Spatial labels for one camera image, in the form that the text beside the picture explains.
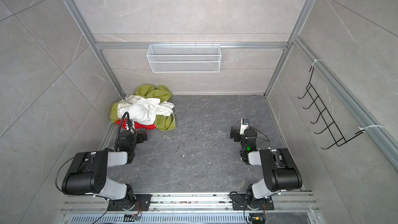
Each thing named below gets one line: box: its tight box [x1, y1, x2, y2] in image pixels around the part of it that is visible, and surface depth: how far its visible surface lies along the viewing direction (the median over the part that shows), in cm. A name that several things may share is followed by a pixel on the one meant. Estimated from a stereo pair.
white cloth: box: [117, 94, 176, 126], surface depth 100 cm
